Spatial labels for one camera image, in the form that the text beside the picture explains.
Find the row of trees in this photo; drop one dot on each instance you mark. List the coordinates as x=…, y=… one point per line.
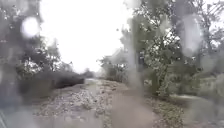
x=36, y=56
x=160, y=50

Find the grey paved path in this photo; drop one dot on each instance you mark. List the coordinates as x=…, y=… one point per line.
x=130, y=113

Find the dark hedge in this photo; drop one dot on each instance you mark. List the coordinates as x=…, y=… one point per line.
x=63, y=80

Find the leaf-strewn gravel verge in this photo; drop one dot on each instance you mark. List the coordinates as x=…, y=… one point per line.
x=78, y=100
x=168, y=113

